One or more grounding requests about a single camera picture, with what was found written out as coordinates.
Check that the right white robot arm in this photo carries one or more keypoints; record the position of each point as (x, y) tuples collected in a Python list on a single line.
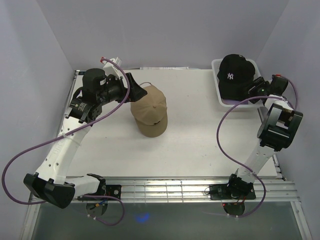
[(276, 132)]

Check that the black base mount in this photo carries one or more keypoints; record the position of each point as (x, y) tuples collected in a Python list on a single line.
[(112, 190), (223, 192)]

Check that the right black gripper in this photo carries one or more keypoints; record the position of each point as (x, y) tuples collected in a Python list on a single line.
[(258, 82)]

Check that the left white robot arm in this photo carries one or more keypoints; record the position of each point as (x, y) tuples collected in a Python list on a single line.
[(50, 182)]

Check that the purple baseball cap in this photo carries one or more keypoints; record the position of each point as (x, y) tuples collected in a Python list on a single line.
[(228, 102)]

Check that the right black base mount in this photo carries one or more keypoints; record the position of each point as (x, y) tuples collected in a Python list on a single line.
[(223, 192)]

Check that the tan baseball cap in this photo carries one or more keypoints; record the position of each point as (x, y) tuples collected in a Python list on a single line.
[(150, 112)]

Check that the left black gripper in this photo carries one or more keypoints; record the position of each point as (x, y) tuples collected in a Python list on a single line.
[(136, 91)]

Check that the black NY baseball cap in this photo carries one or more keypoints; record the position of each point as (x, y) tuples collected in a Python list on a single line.
[(235, 75)]

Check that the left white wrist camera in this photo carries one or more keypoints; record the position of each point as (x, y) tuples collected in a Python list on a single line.
[(109, 68)]

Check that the white plastic basket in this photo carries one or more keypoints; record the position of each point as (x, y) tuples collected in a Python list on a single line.
[(246, 106)]

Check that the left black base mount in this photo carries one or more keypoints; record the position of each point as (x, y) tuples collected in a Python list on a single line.
[(112, 190)]

